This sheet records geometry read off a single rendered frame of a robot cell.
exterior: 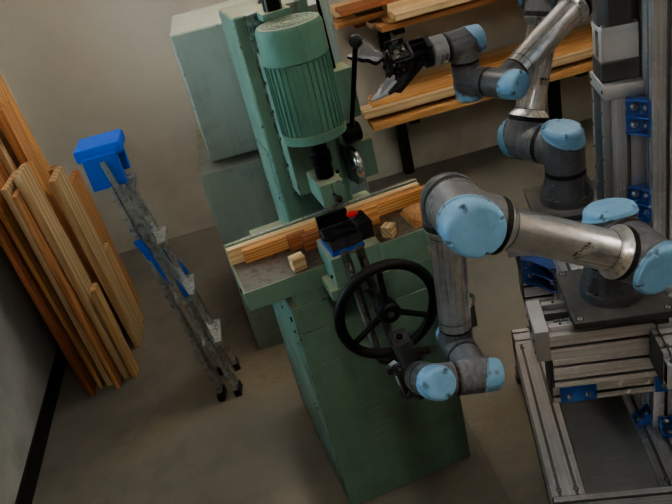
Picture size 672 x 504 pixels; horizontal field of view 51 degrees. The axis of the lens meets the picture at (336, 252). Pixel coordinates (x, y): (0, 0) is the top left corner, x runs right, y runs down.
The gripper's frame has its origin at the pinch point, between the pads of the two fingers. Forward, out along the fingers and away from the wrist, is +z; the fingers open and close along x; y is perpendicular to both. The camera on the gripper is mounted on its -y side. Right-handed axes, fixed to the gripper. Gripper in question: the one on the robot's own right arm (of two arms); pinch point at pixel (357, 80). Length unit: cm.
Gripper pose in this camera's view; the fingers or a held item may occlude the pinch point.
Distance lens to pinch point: 187.9
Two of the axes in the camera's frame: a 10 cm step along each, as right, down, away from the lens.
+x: 3.8, 8.4, -3.8
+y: 0.2, -4.2, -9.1
